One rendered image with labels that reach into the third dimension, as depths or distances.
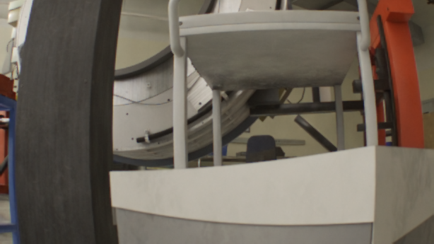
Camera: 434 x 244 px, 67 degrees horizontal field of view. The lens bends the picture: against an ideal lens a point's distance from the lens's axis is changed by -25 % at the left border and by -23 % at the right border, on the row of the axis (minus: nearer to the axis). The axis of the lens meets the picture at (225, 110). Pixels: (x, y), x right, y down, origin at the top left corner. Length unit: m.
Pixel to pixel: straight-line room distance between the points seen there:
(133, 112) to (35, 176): 0.76
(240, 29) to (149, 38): 6.81
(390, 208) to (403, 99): 1.20
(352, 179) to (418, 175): 0.08
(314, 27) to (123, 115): 0.95
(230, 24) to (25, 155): 0.60
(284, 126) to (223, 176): 8.58
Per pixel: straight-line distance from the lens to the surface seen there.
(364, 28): 0.88
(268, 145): 6.11
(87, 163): 0.93
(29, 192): 1.00
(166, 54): 1.59
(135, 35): 7.61
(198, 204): 0.29
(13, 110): 1.47
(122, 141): 1.62
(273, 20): 0.92
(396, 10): 1.42
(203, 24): 0.93
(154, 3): 8.02
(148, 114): 1.60
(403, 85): 1.42
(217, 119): 1.40
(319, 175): 0.22
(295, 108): 1.75
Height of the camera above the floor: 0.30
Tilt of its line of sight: 11 degrees up
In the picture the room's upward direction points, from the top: 1 degrees counter-clockwise
